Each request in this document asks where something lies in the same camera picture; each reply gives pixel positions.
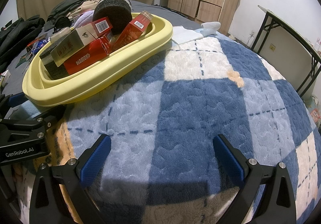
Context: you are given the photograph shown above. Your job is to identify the black folding table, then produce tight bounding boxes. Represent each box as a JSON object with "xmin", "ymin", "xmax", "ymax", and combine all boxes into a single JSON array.
[{"xmin": 251, "ymin": 5, "xmax": 321, "ymax": 99}]

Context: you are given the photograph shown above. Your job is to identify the red box with clear end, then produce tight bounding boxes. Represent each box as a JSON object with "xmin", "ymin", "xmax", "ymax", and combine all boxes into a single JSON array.
[{"xmin": 114, "ymin": 11, "xmax": 154, "ymax": 47}]

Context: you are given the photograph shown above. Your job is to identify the round tin with black knob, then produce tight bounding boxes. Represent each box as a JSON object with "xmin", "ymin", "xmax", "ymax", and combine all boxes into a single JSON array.
[{"xmin": 49, "ymin": 27, "xmax": 73, "ymax": 44}]

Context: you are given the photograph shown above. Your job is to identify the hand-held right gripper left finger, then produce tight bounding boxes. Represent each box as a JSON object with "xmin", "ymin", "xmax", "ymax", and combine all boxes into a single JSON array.
[{"xmin": 29, "ymin": 134, "xmax": 111, "ymax": 224}]

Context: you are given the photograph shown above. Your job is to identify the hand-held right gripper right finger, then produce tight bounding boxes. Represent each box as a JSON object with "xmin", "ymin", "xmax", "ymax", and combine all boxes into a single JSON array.
[{"xmin": 213, "ymin": 134, "xmax": 296, "ymax": 224}]

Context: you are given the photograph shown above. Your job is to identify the black clothes pile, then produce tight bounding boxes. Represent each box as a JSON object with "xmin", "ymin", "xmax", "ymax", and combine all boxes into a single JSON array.
[{"xmin": 46, "ymin": 0, "xmax": 87, "ymax": 24}]

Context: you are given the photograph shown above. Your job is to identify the metallic cigarette box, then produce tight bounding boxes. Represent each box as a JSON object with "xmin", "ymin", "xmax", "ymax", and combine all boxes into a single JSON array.
[{"xmin": 50, "ymin": 24, "xmax": 98, "ymax": 67}]

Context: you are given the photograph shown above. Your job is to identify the red cigarette box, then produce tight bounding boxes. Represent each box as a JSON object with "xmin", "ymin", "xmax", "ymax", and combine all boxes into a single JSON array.
[
  {"xmin": 63, "ymin": 37, "xmax": 112, "ymax": 74},
  {"xmin": 91, "ymin": 17, "xmax": 113, "ymax": 39}
]

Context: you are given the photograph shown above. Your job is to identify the pile of dark clothes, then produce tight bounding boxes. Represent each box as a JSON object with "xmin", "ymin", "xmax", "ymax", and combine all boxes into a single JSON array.
[{"xmin": 5, "ymin": 0, "xmax": 208, "ymax": 94}]

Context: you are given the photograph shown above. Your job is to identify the black jacket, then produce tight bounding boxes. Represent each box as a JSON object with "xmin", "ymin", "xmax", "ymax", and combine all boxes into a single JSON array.
[{"xmin": 0, "ymin": 14, "xmax": 46, "ymax": 64}]

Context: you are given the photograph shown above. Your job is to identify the purple plush toy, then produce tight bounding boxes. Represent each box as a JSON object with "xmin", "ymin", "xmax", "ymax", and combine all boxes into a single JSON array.
[{"xmin": 74, "ymin": 12, "xmax": 97, "ymax": 29}]

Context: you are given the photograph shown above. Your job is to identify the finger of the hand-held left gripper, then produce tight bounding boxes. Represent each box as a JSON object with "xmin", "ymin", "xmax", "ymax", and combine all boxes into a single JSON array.
[
  {"xmin": 33, "ymin": 105, "xmax": 67, "ymax": 128},
  {"xmin": 0, "ymin": 92, "xmax": 25, "ymax": 114}
]

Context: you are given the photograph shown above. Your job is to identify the beige clothes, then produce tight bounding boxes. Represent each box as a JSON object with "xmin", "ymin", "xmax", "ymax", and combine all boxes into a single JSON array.
[{"xmin": 70, "ymin": 0, "xmax": 106, "ymax": 17}]

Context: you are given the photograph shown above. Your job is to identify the yellow plastic basin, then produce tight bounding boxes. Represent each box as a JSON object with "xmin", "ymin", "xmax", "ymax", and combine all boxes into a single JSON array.
[{"xmin": 22, "ymin": 12, "xmax": 173, "ymax": 107}]

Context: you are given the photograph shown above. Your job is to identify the blue white checkered blanket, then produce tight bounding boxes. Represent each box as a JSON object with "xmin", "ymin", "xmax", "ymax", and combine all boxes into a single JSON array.
[{"xmin": 7, "ymin": 27, "xmax": 321, "ymax": 224}]

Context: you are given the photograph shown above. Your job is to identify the white cloth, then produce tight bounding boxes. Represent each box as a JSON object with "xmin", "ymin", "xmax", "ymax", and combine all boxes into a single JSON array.
[{"xmin": 201, "ymin": 21, "xmax": 221, "ymax": 36}]

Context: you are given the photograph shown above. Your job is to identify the light blue cloth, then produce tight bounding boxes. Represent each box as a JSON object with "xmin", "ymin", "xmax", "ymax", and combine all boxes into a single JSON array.
[{"xmin": 172, "ymin": 26, "xmax": 203, "ymax": 44}]

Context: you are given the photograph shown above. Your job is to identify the black round sponge disc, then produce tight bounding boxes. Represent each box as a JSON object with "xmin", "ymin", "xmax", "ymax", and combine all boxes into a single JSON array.
[
  {"xmin": 92, "ymin": 0, "xmax": 132, "ymax": 36},
  {"xmin": 39, "ymin": 43, "xmax": 69, "ymax": 80}
]

